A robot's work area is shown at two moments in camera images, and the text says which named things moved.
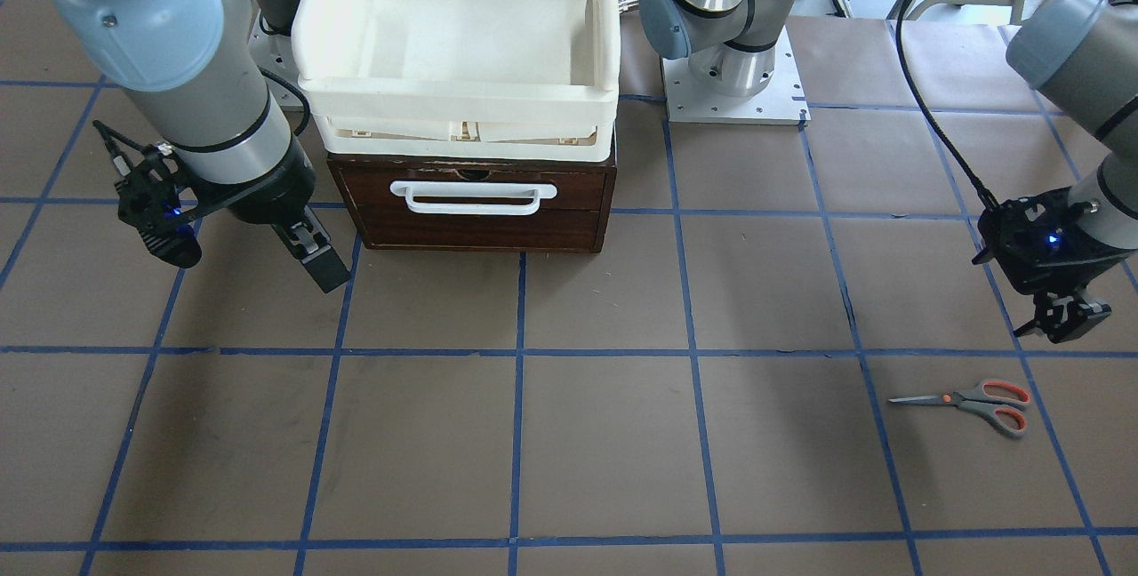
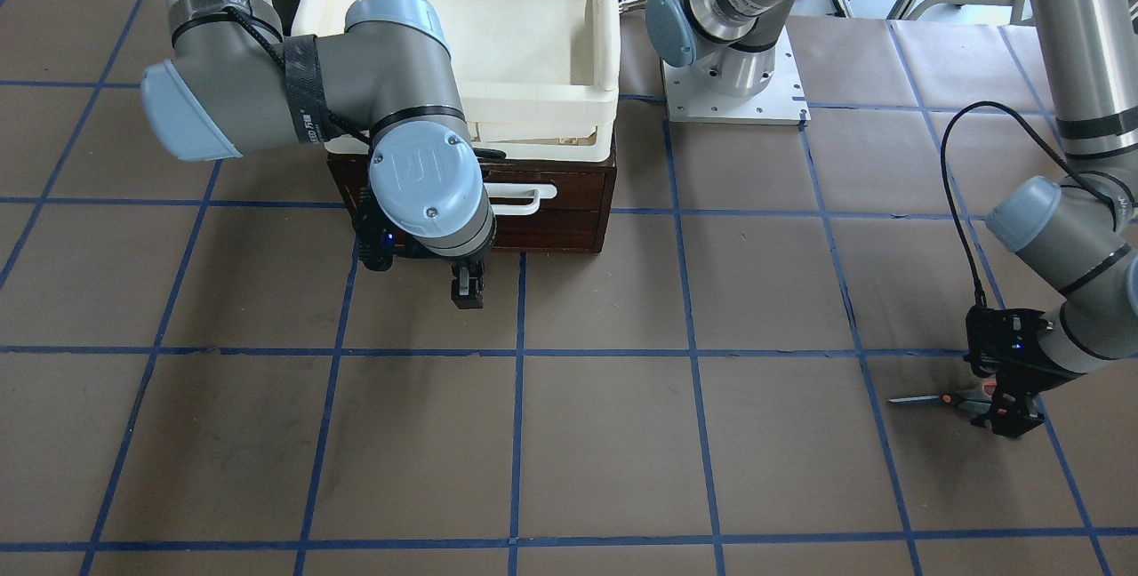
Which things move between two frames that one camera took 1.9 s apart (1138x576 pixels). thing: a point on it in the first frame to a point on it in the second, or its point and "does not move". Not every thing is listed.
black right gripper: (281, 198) to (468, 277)
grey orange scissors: (995, 402) does not move
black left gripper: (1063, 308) to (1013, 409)
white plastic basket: (459, 56) does not move
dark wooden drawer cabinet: (518, 206) does not move
